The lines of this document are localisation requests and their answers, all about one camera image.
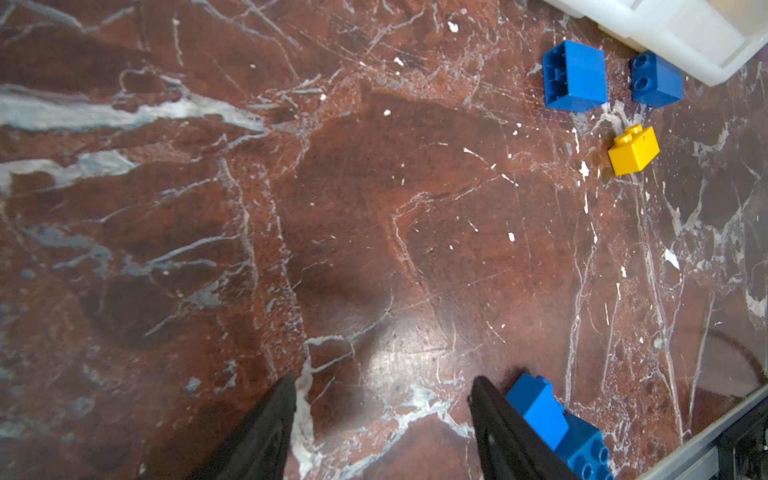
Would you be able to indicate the dark blue lego brick bottom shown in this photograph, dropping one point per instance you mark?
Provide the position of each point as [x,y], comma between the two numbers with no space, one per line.
[584,451]

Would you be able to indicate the white three-compartment bin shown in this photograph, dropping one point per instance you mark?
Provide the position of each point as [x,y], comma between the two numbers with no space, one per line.
[708,40]

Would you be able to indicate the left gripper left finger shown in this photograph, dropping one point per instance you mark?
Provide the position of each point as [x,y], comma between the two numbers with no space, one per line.
[258,447]

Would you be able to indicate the small blue lego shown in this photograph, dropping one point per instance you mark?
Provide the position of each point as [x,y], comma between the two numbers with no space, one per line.
[654,81]

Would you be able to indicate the small yellow lego brick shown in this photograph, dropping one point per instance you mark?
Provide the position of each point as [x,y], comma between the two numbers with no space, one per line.
[633,150]

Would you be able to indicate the aluminium front rail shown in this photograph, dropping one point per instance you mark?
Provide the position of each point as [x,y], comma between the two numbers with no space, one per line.
[733,447]

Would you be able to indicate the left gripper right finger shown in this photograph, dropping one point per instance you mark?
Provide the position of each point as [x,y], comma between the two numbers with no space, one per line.
[508,447]

